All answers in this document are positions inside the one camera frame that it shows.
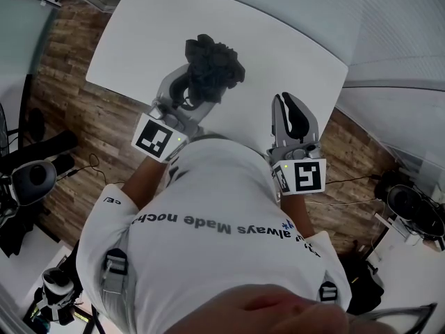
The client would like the white and black headset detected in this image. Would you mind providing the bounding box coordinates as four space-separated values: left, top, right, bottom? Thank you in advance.
36 267 76 326

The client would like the black floor cable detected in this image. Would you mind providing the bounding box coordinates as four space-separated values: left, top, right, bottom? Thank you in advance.
325 174 382 186
69 152 125 188

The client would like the person's right forearm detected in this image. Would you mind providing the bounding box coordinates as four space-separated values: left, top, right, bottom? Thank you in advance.
277 192 314 237

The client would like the eyeglasses frame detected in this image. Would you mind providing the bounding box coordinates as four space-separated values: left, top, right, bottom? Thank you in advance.
363 302 439 334

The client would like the person's white printed t-shirt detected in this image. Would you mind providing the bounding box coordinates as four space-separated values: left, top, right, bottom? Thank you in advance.
75 136 353 334

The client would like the grey office chair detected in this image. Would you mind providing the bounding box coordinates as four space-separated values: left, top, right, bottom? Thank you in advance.
0 127 79 257

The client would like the person's face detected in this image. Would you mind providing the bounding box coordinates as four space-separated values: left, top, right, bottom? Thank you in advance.
200 283 394 334

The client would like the black umbrella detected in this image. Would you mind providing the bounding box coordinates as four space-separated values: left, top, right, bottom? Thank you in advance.
184 33 246 104

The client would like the frosted glass panel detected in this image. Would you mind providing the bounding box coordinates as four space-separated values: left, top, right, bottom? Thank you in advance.
0 0 60 86

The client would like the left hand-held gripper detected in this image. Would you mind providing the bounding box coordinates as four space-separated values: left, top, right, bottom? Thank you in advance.
131 64 222 164

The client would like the person's left forearm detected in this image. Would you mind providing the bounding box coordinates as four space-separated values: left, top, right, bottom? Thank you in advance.
121 154 172 212

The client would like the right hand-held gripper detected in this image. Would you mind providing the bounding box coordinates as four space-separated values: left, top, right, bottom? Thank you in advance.
266 92 327 197

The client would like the black bag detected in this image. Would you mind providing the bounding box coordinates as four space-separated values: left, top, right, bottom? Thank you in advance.
343 255 386 317

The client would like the black office chair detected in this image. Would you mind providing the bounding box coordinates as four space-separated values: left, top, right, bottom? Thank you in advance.
375 169 445 252

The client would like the grey strap buckle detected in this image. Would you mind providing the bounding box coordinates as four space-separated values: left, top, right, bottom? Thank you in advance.
102 248 129 296
318 280 339 304

